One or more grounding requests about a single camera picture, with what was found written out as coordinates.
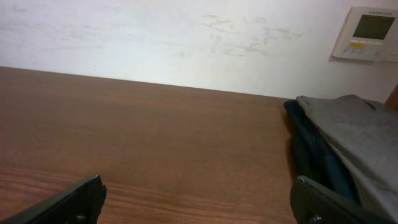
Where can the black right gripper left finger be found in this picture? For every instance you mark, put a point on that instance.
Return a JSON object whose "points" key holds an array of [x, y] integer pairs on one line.
{"points": [[81, 203]]}

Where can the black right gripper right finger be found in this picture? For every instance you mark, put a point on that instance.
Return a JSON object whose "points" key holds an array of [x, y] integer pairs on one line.
{"points": [[313, 203]]}

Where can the grey shorts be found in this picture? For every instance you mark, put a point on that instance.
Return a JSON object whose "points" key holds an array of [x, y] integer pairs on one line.
{"points": [[363, 134]]}

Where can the navy blue folded garment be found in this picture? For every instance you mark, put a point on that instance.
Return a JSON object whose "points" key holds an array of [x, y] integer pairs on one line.
{"points": [[314, 158]]}

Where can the white wall thermostat panel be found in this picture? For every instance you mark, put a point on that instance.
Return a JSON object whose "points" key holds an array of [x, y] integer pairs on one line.
{"points": [[368, 34]]}

